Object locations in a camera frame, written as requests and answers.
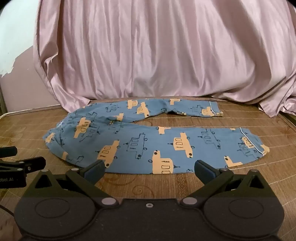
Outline blue car-print pants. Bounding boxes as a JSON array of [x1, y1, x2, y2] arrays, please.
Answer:
[[44, 98, 269, 174]]

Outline woven bamboo mat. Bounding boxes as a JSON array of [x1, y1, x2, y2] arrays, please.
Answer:
[[1, 101, 295, 240]]

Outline pink satin curtain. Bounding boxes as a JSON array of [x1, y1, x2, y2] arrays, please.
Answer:
[[33, 1, 295, 117]]

